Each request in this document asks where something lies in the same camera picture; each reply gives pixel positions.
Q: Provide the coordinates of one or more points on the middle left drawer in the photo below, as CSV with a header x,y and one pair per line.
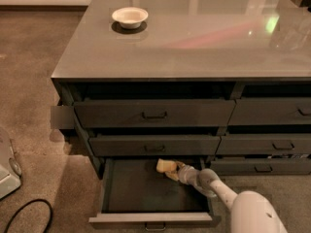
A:
x,y
139,145

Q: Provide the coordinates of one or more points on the top right drawer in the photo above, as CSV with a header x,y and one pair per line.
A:
x,y
271,111

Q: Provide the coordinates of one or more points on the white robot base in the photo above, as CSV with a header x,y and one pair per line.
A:
x,y
10,171

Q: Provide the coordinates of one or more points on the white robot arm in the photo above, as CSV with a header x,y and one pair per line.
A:
x,y
250,212

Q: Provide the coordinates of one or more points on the open bottom left drawer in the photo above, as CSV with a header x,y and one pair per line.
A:
x,y
135,194

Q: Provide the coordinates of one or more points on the middle right drawer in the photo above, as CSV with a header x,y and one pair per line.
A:
x,y
271,144

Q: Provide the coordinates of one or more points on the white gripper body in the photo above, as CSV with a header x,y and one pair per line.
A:
x,y
186,174

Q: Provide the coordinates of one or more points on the dark grey drawer cabinet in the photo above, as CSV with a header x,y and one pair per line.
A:
x,y
187,49

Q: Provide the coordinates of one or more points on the yellow sponge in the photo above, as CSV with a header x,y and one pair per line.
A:
x,y
164,166

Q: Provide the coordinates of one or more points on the white paper bowl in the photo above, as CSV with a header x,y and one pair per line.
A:
x,y
130,17

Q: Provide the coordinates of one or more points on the bottom right drawer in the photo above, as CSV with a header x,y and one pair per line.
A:
x,y
248,167

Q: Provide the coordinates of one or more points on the top left drawer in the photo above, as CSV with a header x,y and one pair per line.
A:
x,y
154,113

